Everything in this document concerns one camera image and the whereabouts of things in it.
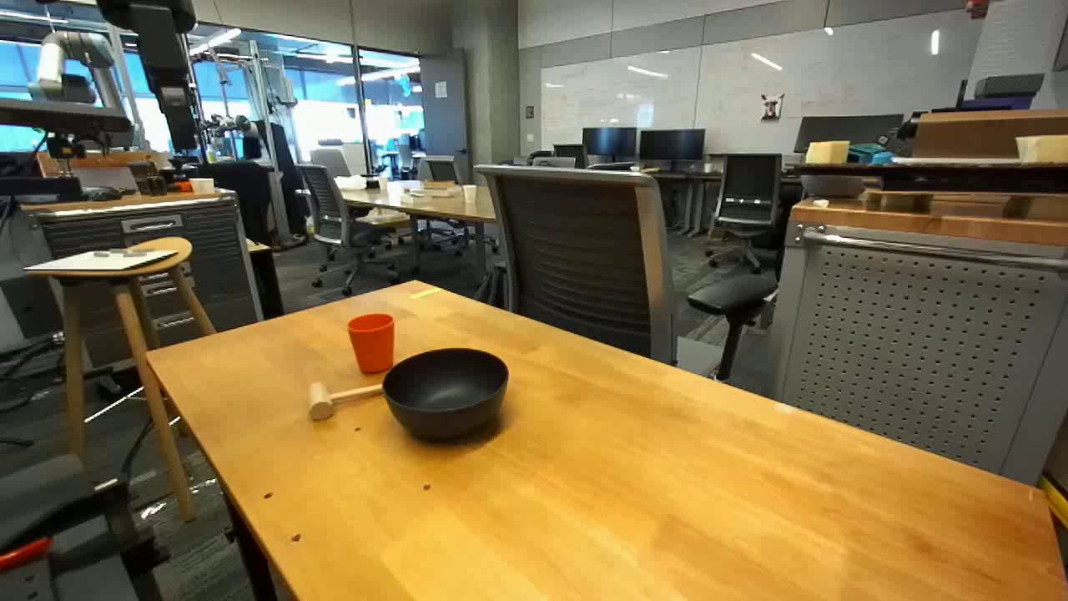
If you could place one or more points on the orange plastic cup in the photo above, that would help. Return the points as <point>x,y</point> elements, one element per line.
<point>371,341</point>

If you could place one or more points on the black bowl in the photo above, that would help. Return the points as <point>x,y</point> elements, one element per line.
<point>445,394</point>

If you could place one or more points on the grey mesh office chair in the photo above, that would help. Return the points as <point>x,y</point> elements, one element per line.
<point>578,261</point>

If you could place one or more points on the light wood meeting table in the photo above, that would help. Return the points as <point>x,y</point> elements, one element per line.
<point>428,200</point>

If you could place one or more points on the black computer monitor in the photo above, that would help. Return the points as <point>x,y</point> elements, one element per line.
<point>671,144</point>
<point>608,143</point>

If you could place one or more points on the grey swivel office chair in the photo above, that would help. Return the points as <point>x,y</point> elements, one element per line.
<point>323,213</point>

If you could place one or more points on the small wooden mallet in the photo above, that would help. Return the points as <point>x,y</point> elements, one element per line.
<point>322,403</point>

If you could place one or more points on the black mesh office chair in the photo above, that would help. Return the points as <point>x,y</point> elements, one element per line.
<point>748,193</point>

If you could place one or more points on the grey metal cabinet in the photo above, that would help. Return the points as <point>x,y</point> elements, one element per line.
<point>211,254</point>

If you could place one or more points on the pale yellow foam block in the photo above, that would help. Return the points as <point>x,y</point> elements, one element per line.
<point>827,150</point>

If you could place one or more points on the round wooden stool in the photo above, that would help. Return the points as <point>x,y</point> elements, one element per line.
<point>133,323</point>

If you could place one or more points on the long wooden board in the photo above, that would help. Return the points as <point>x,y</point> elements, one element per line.
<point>946,222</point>

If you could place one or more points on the white sheet on stool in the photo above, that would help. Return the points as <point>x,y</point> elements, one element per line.
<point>101,261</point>

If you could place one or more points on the wooden box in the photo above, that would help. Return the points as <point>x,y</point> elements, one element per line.
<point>979,135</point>

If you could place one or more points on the black chair seat with post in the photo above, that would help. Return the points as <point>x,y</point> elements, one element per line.
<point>728,294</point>

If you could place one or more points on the small wall poster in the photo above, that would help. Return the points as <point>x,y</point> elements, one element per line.
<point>771,109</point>

